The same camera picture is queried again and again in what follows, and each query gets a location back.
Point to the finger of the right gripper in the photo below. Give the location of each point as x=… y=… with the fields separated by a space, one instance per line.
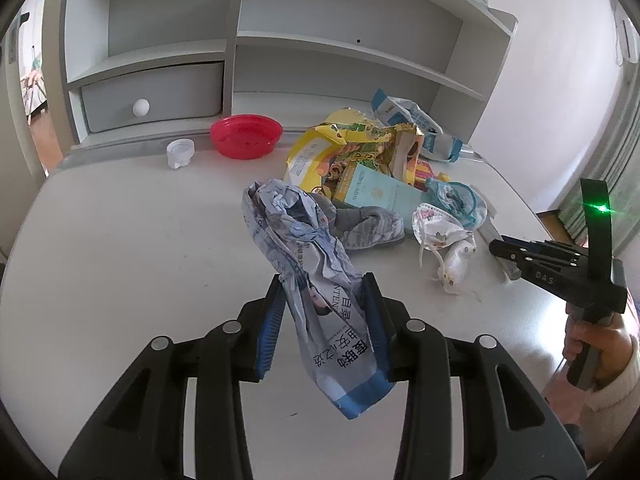
x=556 y=260
x=540 y=245

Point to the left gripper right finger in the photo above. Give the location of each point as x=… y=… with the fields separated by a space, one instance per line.
x=509 y=431

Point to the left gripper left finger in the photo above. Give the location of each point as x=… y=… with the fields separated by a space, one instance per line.
x=136 y=432

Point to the blue white face mask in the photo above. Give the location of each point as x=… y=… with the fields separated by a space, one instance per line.
x=459 y=200

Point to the white patterned face mask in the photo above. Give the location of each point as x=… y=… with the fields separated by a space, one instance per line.
x=453 y=246

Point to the grey patterned sock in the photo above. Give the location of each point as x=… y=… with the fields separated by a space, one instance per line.
x=362 y=228

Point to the grey blue wrapper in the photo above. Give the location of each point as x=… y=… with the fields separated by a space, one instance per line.
x=322 y=291

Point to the person's right hand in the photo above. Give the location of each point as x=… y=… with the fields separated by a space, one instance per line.
x=597 y=352

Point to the pink yellow small box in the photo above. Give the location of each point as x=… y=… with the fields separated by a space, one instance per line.
x=424 y=174

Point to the light blue paper box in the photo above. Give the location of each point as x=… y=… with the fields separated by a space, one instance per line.
x=361 y=186

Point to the blue white snack bag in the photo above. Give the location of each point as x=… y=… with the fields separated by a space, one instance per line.
x=436 y=144

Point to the yellow snack bag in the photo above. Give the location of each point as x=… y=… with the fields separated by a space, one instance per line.
x=346 y=138

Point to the red plastic bowl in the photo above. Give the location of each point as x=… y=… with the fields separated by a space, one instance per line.
x=245 y=136

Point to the grey drawer with white knob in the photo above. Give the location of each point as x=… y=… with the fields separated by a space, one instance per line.
x=168 y=93

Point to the grey white desk hutch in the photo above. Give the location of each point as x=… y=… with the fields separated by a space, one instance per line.
x=295 y=61

